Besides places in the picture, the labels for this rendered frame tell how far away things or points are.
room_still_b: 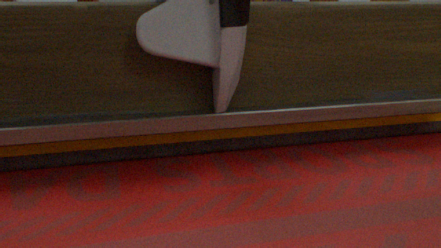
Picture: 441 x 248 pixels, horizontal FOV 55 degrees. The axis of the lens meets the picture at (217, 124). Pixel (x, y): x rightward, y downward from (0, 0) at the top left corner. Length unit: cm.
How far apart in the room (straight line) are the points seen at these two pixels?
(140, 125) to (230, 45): 7
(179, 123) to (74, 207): 7
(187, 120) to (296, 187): 7
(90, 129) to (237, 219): 10
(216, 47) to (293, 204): 9
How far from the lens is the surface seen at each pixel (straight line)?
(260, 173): 26
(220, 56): 23
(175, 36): 23
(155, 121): 25
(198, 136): 28
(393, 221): 22
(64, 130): 25
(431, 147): 33
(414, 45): 32
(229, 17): 23
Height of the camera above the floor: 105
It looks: 16 degrees down
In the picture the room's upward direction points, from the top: straight up
